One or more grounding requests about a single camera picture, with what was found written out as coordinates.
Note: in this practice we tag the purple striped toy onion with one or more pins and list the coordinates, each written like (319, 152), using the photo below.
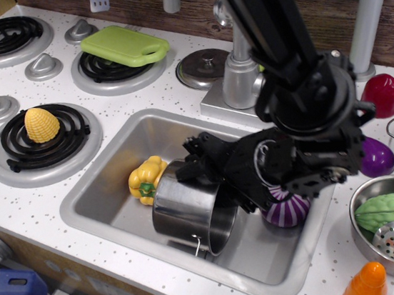
(290, 211)

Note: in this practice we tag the stainless steel sink basin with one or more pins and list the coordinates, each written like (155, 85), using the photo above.
(259, 259)

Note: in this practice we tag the red toy pepper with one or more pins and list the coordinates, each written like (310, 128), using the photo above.
(380, 91)

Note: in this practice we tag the front right black burner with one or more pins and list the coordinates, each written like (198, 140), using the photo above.
(25, 163)

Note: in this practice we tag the silver stove knob back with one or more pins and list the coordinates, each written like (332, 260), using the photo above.
(79, 31)

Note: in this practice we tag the yellow toy bell pepper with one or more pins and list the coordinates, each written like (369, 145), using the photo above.
(143, 181)

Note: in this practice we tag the back left black burner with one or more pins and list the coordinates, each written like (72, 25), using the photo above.
(22, 38)

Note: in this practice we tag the silver stove knob middle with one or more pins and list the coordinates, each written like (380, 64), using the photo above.
(43, 68)

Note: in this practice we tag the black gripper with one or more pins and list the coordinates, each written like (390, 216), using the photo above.
(246, 168)

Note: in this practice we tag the purple toy eggplant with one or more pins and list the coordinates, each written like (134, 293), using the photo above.
(378, 159)

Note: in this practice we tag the black burner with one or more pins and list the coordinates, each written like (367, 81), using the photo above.
(25, 163)
(22, 38)
(100, 77)

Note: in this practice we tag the grey vertical pole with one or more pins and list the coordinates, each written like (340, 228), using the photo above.
(365, 29)

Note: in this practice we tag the stainless steel pot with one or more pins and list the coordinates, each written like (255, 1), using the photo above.
(193, 213)

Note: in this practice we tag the yellow toy corn cob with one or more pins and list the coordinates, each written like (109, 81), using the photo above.
(41, 125)

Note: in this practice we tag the back right black burner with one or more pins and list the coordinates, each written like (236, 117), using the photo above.
(100, 77)

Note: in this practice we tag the green cutting board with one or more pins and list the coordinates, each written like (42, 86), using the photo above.
(125, 46)

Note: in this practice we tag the silver toy faucet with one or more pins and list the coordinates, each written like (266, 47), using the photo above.
(234, 96)

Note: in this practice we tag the steel pot lid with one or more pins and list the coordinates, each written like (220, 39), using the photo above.
(201, 69)

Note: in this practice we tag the orange toy carrot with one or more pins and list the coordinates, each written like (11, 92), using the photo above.
(370, 280)

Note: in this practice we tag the silver stove knob front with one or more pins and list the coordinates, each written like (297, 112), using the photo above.
(9, 106)

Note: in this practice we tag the silver stove knob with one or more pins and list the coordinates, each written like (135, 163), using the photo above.
(79, 31)
(43, 68)
(9, 106)

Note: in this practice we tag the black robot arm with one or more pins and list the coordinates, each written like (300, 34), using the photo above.
(310, 99)

